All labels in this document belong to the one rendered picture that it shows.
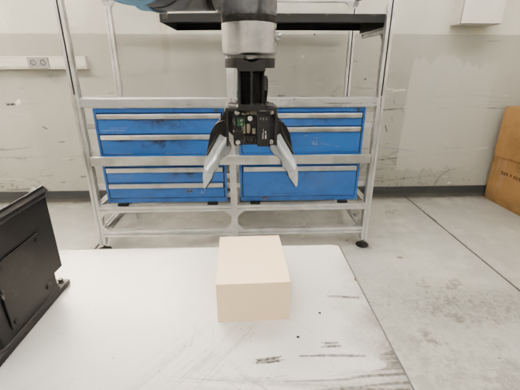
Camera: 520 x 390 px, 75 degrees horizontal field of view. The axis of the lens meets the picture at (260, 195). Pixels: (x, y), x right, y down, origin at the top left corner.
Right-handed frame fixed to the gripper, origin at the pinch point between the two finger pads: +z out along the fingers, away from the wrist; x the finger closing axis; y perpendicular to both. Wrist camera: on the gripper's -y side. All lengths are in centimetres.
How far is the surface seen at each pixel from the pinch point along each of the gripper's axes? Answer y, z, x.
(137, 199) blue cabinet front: -141, 57, -64
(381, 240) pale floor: -143, 91, 93
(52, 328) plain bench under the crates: 7.6, 21.0, -32.9
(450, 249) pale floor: -128, 91, 132
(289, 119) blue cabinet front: -139, 10, 28
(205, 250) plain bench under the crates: -15.9, 21.0, -10.0
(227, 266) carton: 2.9, 13.5, -4.2
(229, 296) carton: 8.0, 15.9, -3.9
